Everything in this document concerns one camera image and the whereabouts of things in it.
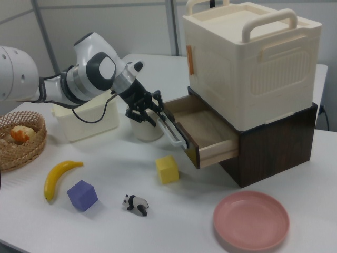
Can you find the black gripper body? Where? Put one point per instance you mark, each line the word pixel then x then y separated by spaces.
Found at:
pixel 133 93

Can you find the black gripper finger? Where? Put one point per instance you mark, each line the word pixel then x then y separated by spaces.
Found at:
pixel 160 104
pixel 142 114

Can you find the wooden drawer with dark front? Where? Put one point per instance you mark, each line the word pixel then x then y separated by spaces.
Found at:
pixel 210 131

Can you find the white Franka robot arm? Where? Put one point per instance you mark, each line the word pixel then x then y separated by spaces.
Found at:
pixel 89 47

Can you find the cream open plastic bin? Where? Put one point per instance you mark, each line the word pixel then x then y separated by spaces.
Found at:
pixel 87 126

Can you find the dark wooden drawer cabinet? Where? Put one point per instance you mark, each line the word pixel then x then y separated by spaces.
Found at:
pixel 276 147

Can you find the small cream lidded trash can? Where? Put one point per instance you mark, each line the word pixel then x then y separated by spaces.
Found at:
pixel 144 133

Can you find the orange tape strip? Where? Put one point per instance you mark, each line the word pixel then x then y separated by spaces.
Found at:
pixel 190 60

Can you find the yellow foam cube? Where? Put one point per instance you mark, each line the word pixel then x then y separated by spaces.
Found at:
pixel 167 170

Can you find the small panda toy figure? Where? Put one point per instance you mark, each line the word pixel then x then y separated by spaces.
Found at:
pixel 135 203

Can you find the purple foam cube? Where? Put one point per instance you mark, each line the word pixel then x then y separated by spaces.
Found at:
pixel 81 196

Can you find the yellow banana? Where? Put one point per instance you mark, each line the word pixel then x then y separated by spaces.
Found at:
pixel 52 179

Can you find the piece of toy bread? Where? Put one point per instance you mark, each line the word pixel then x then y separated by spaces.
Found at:
pixel 21 133

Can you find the woven wicker basket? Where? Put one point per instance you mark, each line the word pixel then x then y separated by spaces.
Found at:
pixel 26 155

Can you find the pink round plate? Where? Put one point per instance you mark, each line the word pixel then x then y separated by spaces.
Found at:
pixel 250 221

